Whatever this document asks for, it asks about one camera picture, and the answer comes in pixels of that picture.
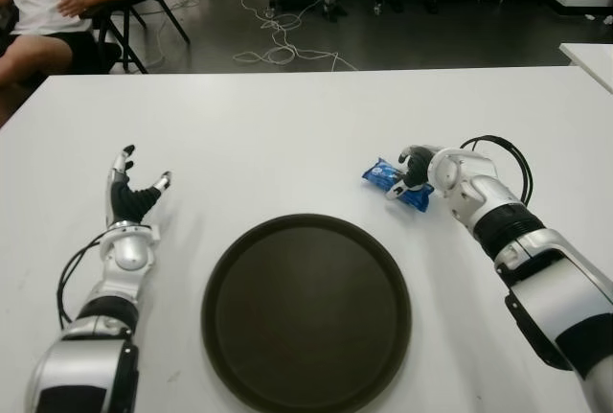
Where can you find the white neighbouring table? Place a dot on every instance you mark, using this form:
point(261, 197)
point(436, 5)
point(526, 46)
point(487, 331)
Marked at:
point(594, 61)

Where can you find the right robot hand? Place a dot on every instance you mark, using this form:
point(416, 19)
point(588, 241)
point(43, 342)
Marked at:
point(417, 168)

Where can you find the blue Oreo cookie packet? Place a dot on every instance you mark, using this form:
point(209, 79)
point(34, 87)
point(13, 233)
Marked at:
point(380, 173)

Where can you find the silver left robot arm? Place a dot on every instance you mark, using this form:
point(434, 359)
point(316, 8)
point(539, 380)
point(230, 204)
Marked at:
point(129, 255)

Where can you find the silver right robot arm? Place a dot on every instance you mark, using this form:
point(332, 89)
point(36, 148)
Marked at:
point(551, 288)

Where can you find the round dark brown tray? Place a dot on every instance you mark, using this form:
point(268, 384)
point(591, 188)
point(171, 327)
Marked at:
point(306, 312)

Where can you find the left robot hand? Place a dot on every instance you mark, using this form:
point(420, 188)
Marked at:
point(125, 202)

